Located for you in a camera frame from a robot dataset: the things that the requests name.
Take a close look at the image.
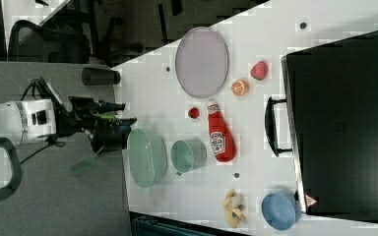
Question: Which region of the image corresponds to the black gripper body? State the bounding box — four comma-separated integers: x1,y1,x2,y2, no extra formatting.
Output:
55,96,122,152

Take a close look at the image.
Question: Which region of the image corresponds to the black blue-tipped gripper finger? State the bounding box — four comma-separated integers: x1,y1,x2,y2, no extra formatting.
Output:
108,118,137,134
98,100,126,114

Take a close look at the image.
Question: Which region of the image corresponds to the red ketchup bottle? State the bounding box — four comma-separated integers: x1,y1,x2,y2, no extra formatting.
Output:
207,98,236,162

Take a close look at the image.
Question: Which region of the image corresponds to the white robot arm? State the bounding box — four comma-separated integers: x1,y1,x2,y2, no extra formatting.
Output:
0,96,137,151

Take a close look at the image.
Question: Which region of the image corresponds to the green oval strainer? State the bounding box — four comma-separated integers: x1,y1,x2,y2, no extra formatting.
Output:
127,128,167,189

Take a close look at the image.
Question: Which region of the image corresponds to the green metal cup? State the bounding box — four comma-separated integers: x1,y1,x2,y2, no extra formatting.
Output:
170,138,207,174

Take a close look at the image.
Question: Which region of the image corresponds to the small red strawberry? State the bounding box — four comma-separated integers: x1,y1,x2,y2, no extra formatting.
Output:
188,107,200,119

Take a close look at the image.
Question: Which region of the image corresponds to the black office chair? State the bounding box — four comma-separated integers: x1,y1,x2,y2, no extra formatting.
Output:
7,20,91,64

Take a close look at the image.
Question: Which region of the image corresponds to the blue storage bin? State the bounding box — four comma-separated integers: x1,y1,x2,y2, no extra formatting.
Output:
132,215,244,236

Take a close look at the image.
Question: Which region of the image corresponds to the large lilac round plate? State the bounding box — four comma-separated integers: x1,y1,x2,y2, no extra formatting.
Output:
175,27,228,98

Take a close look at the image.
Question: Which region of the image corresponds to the orange half slice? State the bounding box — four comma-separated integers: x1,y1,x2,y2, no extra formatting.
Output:
231,79,250,96

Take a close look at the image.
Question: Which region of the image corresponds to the yellow banana toy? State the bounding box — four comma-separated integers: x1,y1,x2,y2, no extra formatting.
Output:
222,189,246,228

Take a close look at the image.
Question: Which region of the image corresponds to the large toy strawberry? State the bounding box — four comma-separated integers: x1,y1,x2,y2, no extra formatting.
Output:
250,61,269,81

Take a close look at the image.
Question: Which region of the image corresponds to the blue bowl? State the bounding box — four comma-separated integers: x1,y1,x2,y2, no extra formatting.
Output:
261,190,301,231

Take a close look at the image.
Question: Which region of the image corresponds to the black toaster oven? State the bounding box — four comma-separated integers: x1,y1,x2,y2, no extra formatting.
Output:
281,30,378,223

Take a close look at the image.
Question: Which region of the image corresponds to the black cylinder post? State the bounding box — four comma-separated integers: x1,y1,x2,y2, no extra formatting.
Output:
82,68,121,86

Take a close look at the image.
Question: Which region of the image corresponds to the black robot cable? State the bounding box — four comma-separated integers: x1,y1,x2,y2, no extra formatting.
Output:
19,77,67,165

